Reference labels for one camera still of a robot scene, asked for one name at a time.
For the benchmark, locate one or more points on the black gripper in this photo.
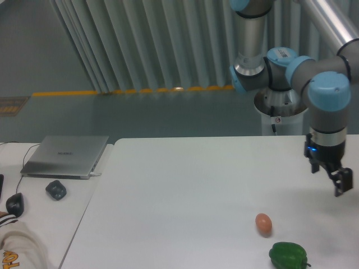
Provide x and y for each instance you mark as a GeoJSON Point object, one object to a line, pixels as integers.
{"type": "Point", "coordinates": [329, 157]}

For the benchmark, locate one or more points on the cream sleeved forearm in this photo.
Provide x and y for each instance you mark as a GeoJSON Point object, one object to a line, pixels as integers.
{"type": "Point", "coordinates": [20, 248]}

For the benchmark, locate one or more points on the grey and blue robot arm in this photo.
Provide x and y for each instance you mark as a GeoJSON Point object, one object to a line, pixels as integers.
{"type": "Point", "coordinates": [323, 87]}

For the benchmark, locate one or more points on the green bell pepper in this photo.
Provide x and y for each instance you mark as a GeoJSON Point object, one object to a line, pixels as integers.
{"type": "Point", "coordinates": [288, 255]}

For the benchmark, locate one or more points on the brown egg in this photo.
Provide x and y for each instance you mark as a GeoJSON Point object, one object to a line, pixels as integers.
{"type": "Point", "coordinates": [263, 223]}

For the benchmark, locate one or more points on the grey pleated curtain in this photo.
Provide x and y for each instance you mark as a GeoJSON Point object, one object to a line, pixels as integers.
{"type": "Point", "coordinates": [151, 45]}

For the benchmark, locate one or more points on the silver closed laptop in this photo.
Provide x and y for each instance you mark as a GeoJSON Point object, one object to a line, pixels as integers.
{"type": "Point", "coordinates": [65, 157]}

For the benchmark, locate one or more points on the black power adapter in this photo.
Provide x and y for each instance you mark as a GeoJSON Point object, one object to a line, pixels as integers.
{"type": "Point", "coordinates": [56, 190]}

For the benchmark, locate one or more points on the black computer mouse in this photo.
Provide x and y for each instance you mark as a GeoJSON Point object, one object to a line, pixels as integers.
{"type": "Point", "coordinates": [15, 205]}

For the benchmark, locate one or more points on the black device at left edge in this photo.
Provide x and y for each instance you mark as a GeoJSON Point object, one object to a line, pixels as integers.
{"type": "Point", "coordinates": [1, 184]}

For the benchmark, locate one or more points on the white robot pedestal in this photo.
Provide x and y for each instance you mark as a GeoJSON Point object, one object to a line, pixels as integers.
{"type": "Point", "coordinates": [281, 112]}

